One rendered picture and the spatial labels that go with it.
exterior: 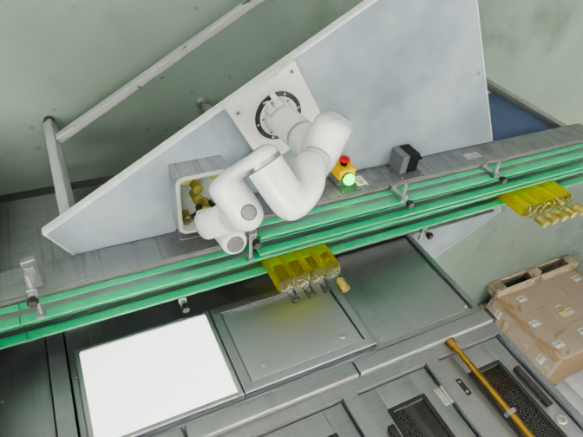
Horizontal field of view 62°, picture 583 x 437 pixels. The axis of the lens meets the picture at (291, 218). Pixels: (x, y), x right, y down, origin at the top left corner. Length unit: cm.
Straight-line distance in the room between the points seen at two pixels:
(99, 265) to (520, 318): 434
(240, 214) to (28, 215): 133
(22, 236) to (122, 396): 87
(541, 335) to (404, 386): 367
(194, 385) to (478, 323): 100
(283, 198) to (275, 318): 75
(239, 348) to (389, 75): 105
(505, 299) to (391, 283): 353
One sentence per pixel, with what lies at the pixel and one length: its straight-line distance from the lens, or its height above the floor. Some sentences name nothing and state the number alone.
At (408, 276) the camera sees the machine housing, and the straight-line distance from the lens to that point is 197.
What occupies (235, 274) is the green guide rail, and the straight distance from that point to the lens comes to 168.
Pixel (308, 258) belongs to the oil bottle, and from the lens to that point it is 167.
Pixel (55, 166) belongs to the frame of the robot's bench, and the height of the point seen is 38.
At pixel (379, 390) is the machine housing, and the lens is 164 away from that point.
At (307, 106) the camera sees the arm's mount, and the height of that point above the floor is 80.
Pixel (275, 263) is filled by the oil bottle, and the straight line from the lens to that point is 165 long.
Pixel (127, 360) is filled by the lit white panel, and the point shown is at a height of 108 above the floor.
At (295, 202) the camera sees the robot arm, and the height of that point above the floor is 132.
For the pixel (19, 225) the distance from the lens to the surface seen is 221.
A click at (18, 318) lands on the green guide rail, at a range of 159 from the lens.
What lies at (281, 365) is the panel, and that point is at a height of 127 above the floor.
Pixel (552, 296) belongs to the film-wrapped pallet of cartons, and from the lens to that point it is 569.
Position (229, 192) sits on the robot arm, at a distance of 107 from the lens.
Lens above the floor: 201
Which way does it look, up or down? 42 degrees down
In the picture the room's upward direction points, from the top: 144 degrees clockwise
